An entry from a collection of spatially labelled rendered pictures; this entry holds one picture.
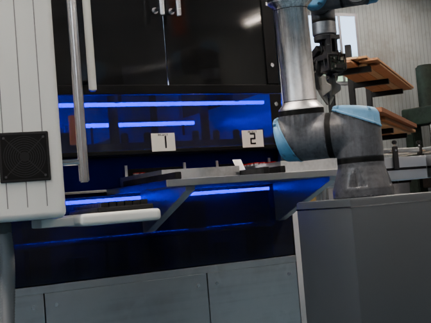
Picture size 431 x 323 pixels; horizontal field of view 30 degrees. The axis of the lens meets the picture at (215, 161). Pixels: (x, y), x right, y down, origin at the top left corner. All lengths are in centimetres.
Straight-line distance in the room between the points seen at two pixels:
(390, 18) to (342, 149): 1047
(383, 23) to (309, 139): 1037
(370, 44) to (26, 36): 1036
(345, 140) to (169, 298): 93
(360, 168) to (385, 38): 1035
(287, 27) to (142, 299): 103
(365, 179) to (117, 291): 96
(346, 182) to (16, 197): 79
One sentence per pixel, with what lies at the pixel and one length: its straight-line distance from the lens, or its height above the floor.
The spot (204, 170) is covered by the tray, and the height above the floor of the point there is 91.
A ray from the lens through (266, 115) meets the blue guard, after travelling 284.
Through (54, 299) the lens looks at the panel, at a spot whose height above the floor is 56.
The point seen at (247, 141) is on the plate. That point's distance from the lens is 279.
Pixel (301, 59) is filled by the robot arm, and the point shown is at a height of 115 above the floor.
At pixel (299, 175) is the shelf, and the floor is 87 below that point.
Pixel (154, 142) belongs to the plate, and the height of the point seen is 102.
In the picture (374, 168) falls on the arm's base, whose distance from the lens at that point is 199.
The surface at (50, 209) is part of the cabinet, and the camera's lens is 192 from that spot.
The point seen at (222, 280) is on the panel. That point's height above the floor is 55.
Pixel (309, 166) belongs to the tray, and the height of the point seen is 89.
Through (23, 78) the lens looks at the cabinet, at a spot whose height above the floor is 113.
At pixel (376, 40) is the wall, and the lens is 1221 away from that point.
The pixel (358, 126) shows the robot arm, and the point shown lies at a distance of 199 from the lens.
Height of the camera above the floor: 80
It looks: 3 degrees up
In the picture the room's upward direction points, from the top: 5 degrees counter-clockwise
